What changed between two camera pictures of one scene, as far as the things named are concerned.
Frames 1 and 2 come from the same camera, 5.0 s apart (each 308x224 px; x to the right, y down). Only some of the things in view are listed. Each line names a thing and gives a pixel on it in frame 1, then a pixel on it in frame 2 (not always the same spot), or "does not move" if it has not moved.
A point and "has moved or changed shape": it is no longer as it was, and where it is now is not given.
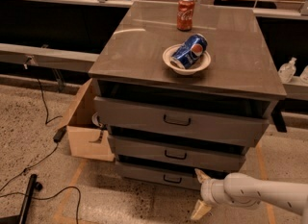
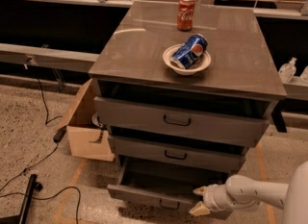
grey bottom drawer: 154,176 has moved or changed shape
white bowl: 200,63 does not move
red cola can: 186,12 does not move
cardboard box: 87,139 does not move
